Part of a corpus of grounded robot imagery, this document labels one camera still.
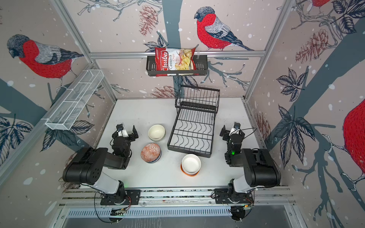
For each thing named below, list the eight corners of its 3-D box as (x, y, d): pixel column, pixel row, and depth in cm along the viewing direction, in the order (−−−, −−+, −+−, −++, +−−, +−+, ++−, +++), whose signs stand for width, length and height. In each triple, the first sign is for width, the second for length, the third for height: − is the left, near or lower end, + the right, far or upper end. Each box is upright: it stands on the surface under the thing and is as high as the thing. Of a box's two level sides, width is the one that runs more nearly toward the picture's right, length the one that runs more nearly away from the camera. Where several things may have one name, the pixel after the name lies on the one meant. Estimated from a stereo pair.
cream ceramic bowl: (149, 143, 96) (146, 138, 90) (151, 129, 103) (149, 124, 97) (165, 143, 96) (164, 138, 90) (166, 129, 103) (165, 124, 97)
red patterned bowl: (141, 165, 85) (138, 161, 80) (144, 147, 93) (142, 143, 88) (160, 165, 85) (158, 161, 80) (162, 147, 93) (161, 143, 88)
